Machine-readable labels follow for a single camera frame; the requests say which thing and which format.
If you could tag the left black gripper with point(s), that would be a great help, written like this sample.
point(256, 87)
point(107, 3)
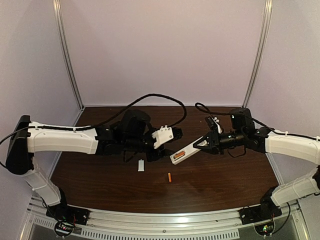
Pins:
point(158, 155)

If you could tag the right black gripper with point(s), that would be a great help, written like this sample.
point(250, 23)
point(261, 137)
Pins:
point(214, 141)

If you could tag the white remote control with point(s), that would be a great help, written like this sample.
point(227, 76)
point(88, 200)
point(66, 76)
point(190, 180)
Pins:
point(190, 151)

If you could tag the orange battery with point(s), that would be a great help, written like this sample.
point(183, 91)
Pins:
point(169, 177)
point(179, 155)

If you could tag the white battery cover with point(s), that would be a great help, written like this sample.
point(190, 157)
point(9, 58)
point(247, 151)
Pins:
point(141, 165)

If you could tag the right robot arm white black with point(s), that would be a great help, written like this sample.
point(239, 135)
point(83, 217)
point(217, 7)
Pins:
point(267, 140)

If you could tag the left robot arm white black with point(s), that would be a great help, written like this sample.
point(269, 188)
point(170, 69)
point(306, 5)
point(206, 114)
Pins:
point(133, 133)

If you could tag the right round circuit board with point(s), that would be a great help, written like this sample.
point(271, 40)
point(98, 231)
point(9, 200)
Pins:
point(265, 229)

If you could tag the round circuit board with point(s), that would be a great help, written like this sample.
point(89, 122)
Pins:
point(265, 229)
point(63, 229)

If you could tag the left round circuit board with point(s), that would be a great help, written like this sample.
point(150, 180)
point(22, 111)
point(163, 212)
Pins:
point(63, 229)

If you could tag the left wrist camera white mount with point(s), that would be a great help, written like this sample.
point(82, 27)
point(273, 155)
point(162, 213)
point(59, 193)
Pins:
point(166, 134)

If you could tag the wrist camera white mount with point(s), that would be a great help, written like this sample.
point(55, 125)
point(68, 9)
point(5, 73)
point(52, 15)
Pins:
point(214, 124)
point(166, 134)

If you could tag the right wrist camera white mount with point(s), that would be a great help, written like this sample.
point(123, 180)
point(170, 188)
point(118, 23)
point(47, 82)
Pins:
point(214, 124)

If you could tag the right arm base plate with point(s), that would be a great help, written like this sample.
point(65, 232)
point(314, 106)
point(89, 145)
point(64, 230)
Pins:
point(255, 214)

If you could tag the front aluminium rail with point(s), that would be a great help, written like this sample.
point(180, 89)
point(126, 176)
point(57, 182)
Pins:
point(212, 225)

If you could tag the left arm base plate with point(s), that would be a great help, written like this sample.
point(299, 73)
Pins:
point(70, 214)

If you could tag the right aluminium frame post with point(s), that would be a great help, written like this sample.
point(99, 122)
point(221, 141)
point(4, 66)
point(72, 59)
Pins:
point(263, 36)

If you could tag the aluminium frame post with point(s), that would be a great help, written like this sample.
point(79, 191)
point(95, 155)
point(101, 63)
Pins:
point(263, 36)
point(57, 8)

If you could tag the left aluminium frame post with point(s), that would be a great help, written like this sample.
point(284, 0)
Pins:
point(57, 8)

